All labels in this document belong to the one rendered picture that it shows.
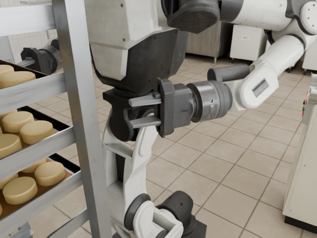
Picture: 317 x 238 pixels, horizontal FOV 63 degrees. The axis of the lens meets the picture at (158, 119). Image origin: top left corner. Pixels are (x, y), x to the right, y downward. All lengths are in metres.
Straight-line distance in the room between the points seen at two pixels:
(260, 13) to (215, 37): 4.46
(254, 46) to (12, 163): 4.96
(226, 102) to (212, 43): 4.63
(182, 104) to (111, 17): 0.29
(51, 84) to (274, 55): 0.50
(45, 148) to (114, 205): 0.61
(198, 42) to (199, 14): 4.70
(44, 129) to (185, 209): 1.08
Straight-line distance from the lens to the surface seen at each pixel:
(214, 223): 1.83
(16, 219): 0.46
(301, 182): 1.72
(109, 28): 0.70
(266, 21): 0.72
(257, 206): 2.02
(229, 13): 0.66
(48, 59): 0.94
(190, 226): 1.54
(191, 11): 0.60
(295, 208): 1.84
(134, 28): 0.65
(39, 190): 0.51
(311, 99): 1.50
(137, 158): 0.84
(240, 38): 5.23
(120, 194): 0.95
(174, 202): 1.42
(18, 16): 0.37
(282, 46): 0.71
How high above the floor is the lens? 1.36
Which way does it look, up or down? 27 degrees down
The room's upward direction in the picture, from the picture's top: straight up
